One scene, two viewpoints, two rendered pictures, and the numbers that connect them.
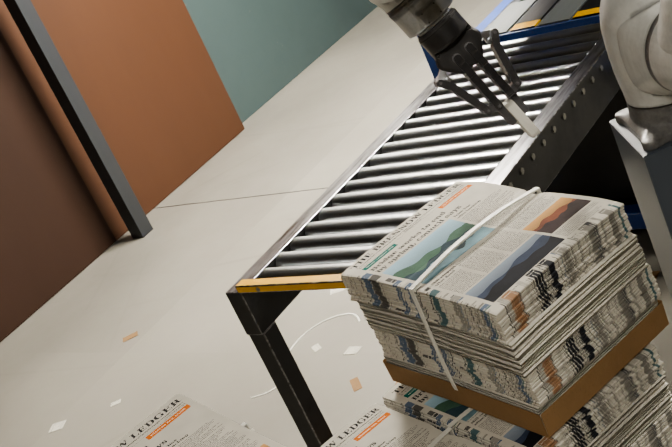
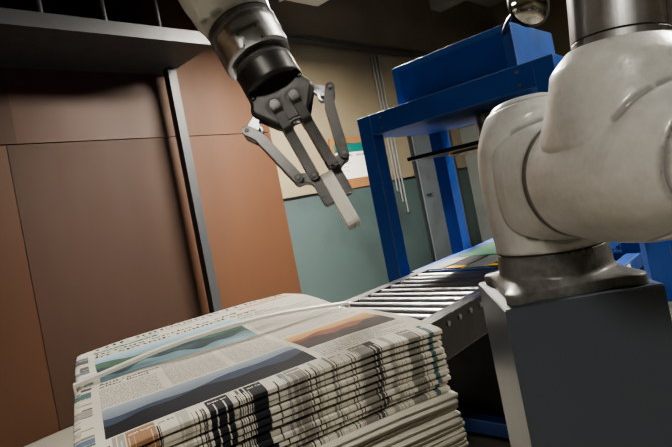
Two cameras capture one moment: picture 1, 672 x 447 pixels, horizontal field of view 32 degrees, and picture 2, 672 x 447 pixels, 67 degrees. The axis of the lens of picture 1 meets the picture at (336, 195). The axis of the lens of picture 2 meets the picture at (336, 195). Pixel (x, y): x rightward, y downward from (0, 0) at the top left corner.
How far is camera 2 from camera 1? 1.30 m
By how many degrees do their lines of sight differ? 22
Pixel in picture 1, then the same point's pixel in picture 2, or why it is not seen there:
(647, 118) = (517, 269)
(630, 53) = (504, 176)
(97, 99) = (227, 283)
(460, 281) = (129, 389)
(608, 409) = not seen: outside the picture
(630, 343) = not seen: outside the picture
